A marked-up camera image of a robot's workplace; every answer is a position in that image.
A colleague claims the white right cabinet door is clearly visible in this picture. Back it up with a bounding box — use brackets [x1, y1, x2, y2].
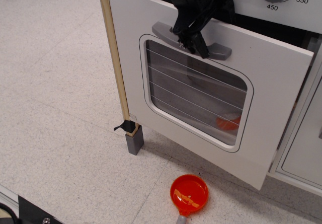
[276, 69, 321, 189]

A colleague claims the white oven door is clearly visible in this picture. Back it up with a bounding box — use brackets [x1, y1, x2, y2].
[110, 0, 314, 189]

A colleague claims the orange toy frying pan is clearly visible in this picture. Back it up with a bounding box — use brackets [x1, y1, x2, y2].
[170, 174, 209, 223]

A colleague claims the black tape strip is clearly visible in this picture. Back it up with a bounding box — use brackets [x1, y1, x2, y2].
[113, 120, 136, 133]

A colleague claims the grey oven door handle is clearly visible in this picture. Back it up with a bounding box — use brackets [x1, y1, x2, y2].
[152, 22, 232, 60]

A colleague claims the white toy kitchen cabinet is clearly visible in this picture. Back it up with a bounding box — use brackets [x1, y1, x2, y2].
[105, 0, 322, 197]

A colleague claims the black cable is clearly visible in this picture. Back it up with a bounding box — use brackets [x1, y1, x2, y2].
[0, 202, 20, 224]

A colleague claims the light wooden side post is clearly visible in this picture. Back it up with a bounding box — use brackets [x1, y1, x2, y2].
[100, 0, 130, 121]

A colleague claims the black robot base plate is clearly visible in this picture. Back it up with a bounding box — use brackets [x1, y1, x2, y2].
[18, 196, 62, 224]

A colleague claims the grey plastic foot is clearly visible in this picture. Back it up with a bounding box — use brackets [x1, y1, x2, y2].
[125, 126, 144, 156]

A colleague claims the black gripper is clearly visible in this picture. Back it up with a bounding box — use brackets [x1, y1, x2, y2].
[171, 0, 235, 58]

